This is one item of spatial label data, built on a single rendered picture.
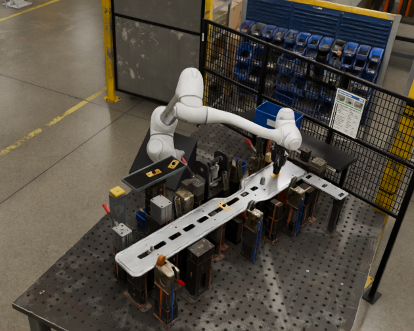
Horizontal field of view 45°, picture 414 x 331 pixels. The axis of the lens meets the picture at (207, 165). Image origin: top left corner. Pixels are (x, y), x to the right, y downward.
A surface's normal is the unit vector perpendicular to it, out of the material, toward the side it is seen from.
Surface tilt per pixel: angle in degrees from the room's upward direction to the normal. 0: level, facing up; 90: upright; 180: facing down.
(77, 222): 0
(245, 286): 0
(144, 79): 93
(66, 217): 0
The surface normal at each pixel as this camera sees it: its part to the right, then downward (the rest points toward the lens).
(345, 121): -0.71, 0.36
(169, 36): -0.44, 0.47
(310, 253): 0.06, -0.82
